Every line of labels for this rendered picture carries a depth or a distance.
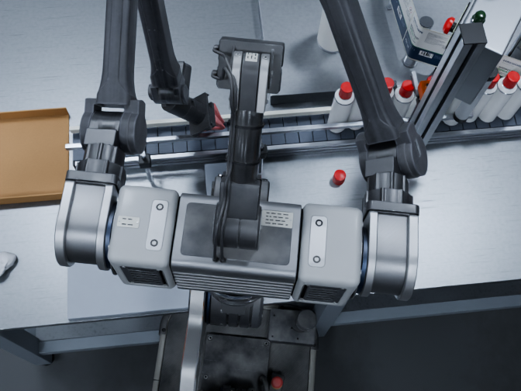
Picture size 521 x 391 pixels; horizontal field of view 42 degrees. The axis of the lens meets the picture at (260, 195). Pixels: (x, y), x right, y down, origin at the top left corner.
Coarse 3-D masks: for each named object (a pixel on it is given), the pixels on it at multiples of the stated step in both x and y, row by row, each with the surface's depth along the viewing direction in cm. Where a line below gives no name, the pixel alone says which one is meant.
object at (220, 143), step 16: (160, 128) 184; (176, 128) 184; (448, 128) 187; (464, 128) 187; (480, 128) 187; (160, 144) 182; (176, 144) 182; (192, 144) 182; (208, 144) 182; (224, 144) 183; (272, 144) 183; (80, 160) 179
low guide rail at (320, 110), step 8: (264, 112) 183; (272, 112) 183; (280, 112) 183; (288, 112) 183; (296, 112) 183; (304, 112) 183; (312, 112) 184; (320, 112) 184; (328, 112) 185; (152, 120) 181; (160, 120) 181; (168, 120) 181; (176, 120) 181; (184, 120) 181; (224, 120) 183; (72, 128) 179
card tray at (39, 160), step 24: (0, 120) 188; (24, 120) 188; (48, 120) 189; (0, 144) 185; (24, 144) 186; (48, 144) 186; (0, 168) 183; (24, 168) 183; (48, 168) 183; (0, 192) 180; (24, 192) 180; (48, 192) 181
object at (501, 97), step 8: (512, 72) 170; (504, 80) 172; (512, 80) 169; (504, 88) 173; (512, 88) 173; (496, 96) 176; (504, 96) 174; (488, 104) 181; (496, 104) 178; (504, 104) 178; (488, 112) 183; (496, 112) 182; (488, 120) 186
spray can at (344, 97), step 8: (344, 88) 167; (336, 96) 170; (344, 96) 168; (352, 96) 170; (336, 104) 171; (344, 104) 170; (352, 104) 172; (336, 112) 175; (344, 112) 174; (328, 120) 183; (336, 120) 178; (344, 120) 178
